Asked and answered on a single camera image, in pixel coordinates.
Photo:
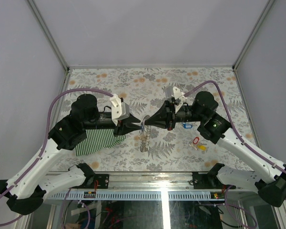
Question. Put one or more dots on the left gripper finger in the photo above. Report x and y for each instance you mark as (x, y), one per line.
(128, 128)
(132, 119)

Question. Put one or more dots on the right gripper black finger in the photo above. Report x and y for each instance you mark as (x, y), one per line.
(159, 124)
(159, 117)

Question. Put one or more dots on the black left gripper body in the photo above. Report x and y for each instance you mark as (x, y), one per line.
(117, 129)

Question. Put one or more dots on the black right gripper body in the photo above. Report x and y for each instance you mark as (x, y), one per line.
(171, 116)

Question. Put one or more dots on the blue key tag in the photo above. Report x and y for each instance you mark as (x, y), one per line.
(187, 126)

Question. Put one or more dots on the metal ring disc with keyrings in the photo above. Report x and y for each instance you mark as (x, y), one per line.
(145, 136)

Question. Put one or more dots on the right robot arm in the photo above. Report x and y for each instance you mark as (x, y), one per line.
(267, 177)

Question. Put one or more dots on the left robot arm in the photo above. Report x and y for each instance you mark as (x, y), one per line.
(27, 190)

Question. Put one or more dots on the green striped cloth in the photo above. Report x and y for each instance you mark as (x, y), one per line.
(97, 140)

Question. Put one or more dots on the floral table mat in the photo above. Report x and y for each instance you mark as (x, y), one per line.
(143, 90)

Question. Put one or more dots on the yellow key tag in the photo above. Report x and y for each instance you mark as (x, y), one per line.
(202, 147)

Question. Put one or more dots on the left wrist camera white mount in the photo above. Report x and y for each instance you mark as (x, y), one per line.
(119, 109)

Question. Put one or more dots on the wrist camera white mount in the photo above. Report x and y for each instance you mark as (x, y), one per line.
(175, 95)
(119, 109)

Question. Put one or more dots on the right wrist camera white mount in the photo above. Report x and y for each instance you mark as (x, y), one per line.
(175, 95)

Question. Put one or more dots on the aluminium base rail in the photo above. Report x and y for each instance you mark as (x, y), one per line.
(145, 186)

